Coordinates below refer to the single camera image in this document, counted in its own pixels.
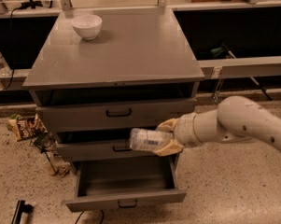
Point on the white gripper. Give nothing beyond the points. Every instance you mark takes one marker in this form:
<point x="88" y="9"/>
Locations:
<point x="185" y="130"/>

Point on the blue label plastic bottle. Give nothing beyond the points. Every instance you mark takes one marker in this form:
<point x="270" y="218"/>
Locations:
<point x="148" y="140"/>

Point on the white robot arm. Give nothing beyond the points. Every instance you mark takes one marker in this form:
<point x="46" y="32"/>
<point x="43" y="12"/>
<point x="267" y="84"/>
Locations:
<point x="235" y="119"/>

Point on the grey top drawer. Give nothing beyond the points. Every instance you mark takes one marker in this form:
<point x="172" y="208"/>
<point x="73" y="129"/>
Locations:
<point x="108" y="116"/>

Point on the grey drawer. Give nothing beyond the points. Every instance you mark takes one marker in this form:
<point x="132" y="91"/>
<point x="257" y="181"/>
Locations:
<point x="99" y="150"/>
<point x="108" y="116"/>
<point x="125" y="183"/>

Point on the grey middle drawer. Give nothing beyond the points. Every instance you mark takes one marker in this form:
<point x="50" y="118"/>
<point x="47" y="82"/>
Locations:
<point x="99" y="150"/>

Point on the grey bottom drawer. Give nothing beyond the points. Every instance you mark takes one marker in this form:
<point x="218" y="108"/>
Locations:
<point x="125" y="183"/>

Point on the grey drawer cabinet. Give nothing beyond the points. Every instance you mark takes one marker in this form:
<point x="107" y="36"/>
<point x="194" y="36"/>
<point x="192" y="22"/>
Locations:
<point x="140" y="55"/>

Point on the clear plastic bottle on ledge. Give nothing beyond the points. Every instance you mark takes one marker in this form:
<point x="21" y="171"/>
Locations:
<point x="5" y="71"/>

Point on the crumpled tan wrapper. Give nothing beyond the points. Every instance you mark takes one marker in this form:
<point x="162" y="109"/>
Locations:
<point x="53" y="165"/>

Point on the dark green snack bag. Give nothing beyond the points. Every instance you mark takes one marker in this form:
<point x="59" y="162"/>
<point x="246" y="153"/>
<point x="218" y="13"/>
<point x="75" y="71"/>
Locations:
<point x="45" y="142"/>

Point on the white ceramic bowl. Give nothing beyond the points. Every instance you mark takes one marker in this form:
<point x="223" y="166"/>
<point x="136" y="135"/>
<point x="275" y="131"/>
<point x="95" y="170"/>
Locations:
<point x="87" y="26"/>

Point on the brown snack bag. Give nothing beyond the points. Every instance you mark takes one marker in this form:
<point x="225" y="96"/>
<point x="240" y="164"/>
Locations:
<point x="25" y="127"/>

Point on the metal clamp bracket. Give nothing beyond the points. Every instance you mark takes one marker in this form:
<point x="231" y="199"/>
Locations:
<point x="216" y="75"/>

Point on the green handled tool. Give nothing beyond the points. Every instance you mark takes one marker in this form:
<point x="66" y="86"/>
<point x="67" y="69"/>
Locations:
<point x="222" y="50"/>

